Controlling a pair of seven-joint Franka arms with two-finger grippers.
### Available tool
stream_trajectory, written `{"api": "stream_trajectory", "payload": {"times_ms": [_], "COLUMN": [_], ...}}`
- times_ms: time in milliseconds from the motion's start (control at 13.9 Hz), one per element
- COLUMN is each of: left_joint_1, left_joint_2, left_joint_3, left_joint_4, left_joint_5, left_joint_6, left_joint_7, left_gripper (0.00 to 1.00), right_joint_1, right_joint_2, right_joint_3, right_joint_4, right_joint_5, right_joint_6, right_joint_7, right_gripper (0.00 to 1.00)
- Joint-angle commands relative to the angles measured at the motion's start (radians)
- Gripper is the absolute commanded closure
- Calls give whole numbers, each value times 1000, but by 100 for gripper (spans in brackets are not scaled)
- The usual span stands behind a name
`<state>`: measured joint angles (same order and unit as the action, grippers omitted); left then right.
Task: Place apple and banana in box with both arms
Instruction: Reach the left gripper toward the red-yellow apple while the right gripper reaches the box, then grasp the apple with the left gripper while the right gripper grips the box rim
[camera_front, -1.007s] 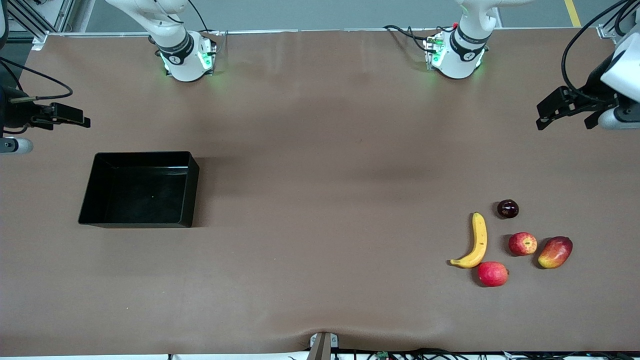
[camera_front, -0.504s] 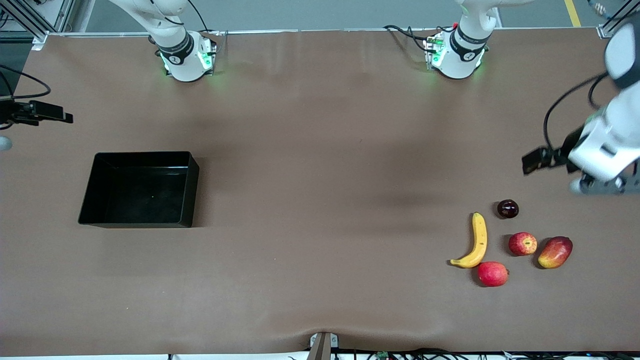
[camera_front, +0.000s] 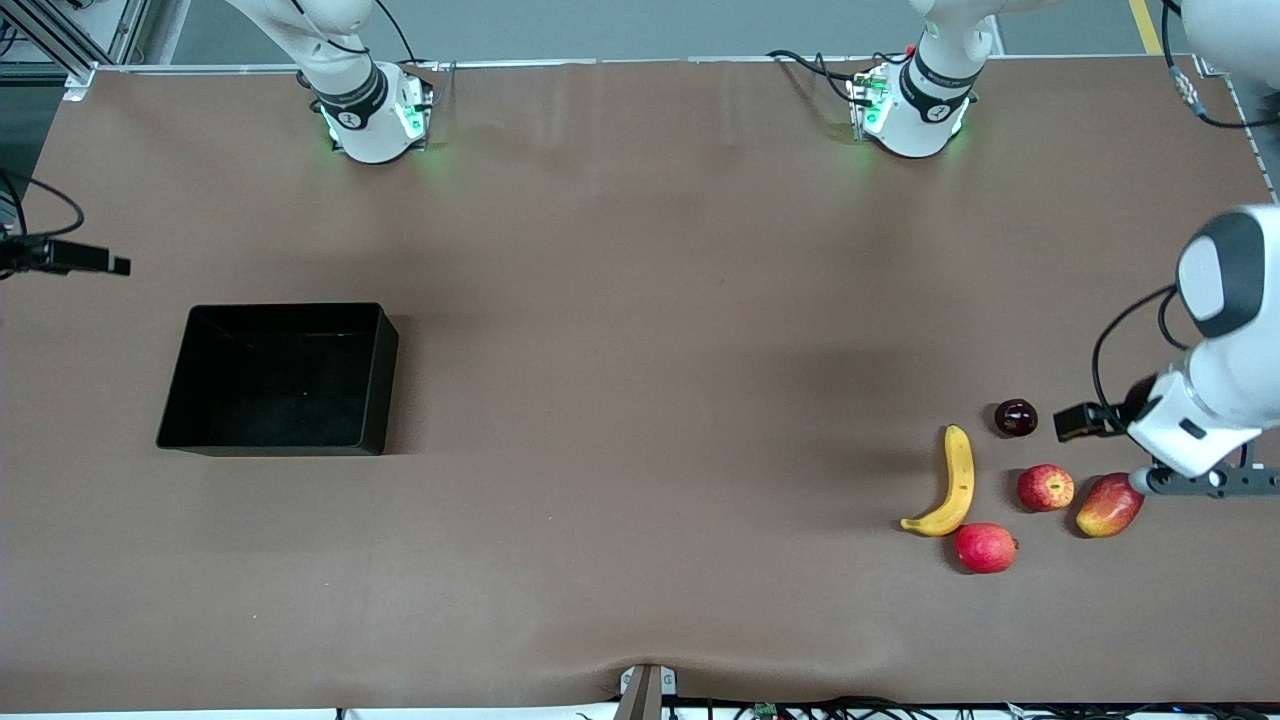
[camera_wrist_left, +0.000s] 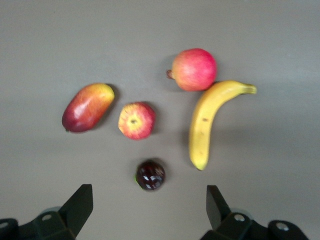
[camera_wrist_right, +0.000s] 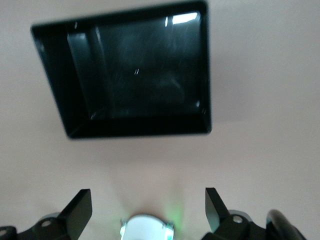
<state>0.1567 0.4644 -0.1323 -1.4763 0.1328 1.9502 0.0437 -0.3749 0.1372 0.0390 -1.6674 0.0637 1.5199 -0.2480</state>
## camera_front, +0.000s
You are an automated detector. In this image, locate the metal table edge rail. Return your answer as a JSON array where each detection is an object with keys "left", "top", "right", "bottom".
[{"left": 65, "top": 55, "right": 1216, "bottom": 101}]

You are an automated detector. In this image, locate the grey metal pole clamp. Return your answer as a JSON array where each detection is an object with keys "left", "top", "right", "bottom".
[{"left": 618, "top": 663, "right": 679, "bottom": 720}]

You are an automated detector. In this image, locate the red yellow apple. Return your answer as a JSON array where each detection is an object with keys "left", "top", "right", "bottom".
[{"left": 1017, "top": 463, "right": 1076, "bottom": 513}]

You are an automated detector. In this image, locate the brown table mat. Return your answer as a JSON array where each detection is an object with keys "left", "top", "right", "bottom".
[{"left": 0, "top": 55, "right": 1280, "bottom": 713}]

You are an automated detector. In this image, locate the black plastic box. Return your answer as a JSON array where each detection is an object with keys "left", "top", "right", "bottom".
[{"left": 156, "top": 302, "right": 400, "bottom": 458}]

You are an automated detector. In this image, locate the yellow banana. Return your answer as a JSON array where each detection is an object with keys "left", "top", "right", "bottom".
[{"left": 900, "top": 425, "right": 976, "bottom": 538}]

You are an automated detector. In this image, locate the black base cable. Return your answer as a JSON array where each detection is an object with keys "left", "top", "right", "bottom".
[
  {"left": 768, "top": 48, "right": 871, "bottom": 101},
  {"left": 375, "top": 0, "right": 421, "bottom": 66}
]

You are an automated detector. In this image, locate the red yellow mango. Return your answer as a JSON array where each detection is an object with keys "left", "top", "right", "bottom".
[{"left": 1075, "top": 472, "right": 1147, "bottom": 539}]

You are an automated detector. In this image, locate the dark maroon plum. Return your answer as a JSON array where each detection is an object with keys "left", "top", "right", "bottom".
[{"left": 994, "top": 398, "right": 1039, "bottom": 439}]

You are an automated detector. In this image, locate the aluminium frame profile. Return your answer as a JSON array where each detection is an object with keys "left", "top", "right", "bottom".
[{"left": 0, "top": 0, "right": 151, "bottom": 96}]

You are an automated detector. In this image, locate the red round fruit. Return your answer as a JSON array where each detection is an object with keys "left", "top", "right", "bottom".
[{"left": 954, "top": 522, "right": 1020, "bottom": 575}]

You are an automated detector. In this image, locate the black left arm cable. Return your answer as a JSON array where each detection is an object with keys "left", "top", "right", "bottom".
[{"left": 1092, "top": 0, "right": 1280, "bottom": 406}]

